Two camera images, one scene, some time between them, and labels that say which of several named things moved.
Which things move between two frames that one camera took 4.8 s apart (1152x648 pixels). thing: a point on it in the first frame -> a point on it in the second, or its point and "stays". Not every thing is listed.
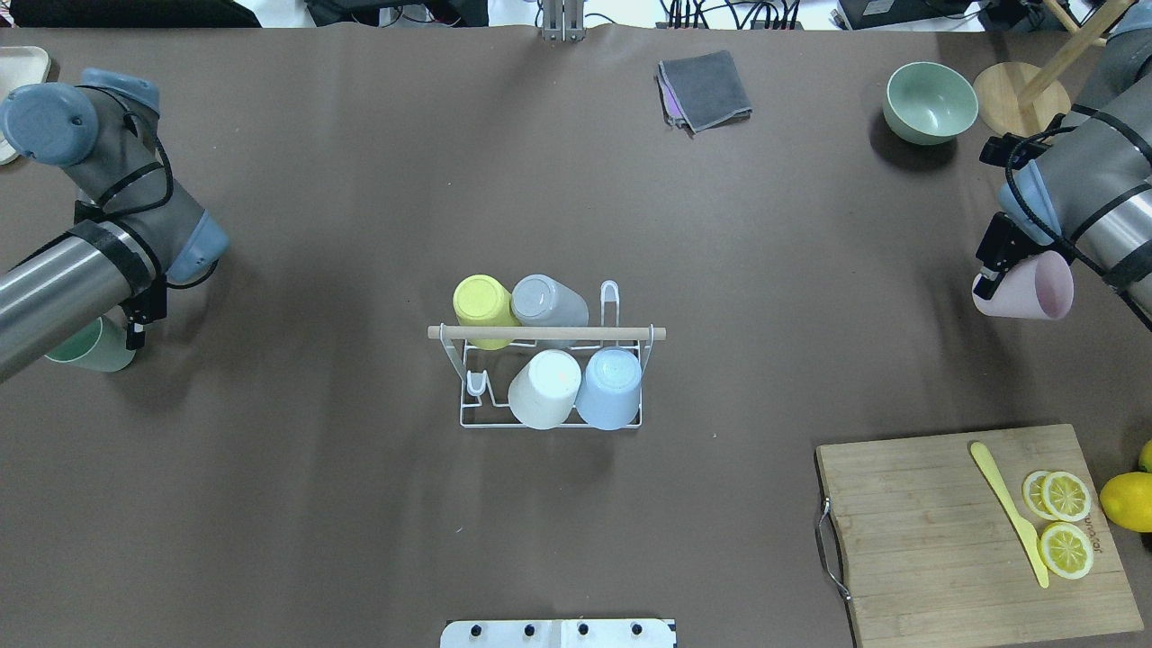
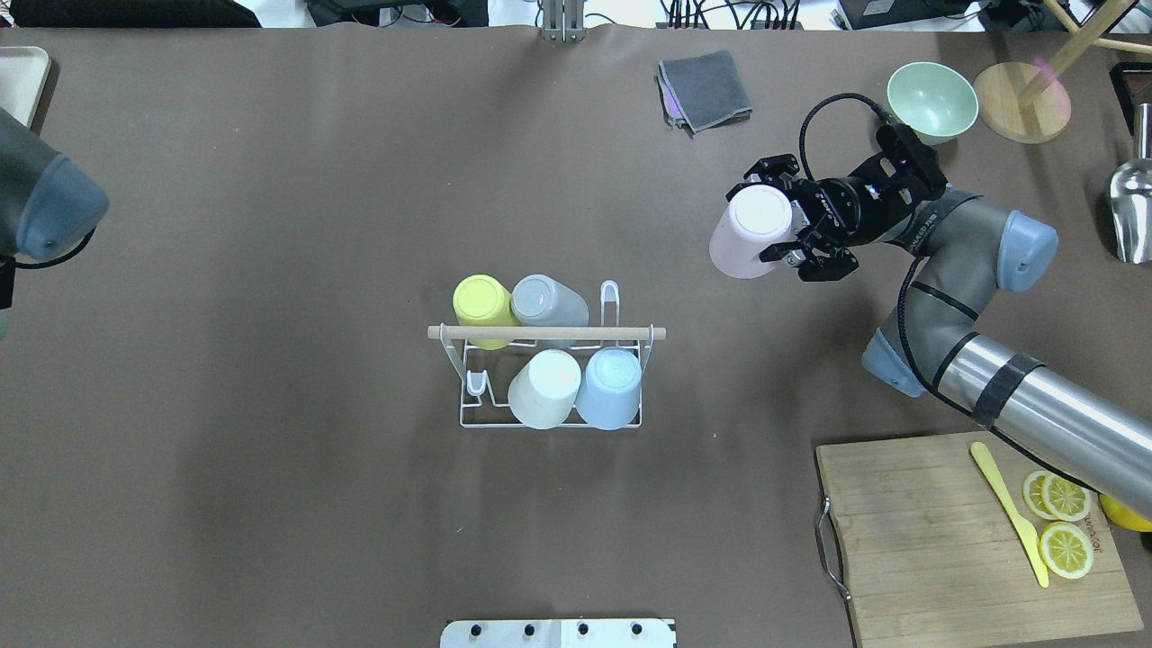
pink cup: (1040, 288) -> (757, 218)
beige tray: (20, 66) stays
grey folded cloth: (701, 91) stays
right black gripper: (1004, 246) -> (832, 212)
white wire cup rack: (552, 377) stays
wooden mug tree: (1021, 99) stays
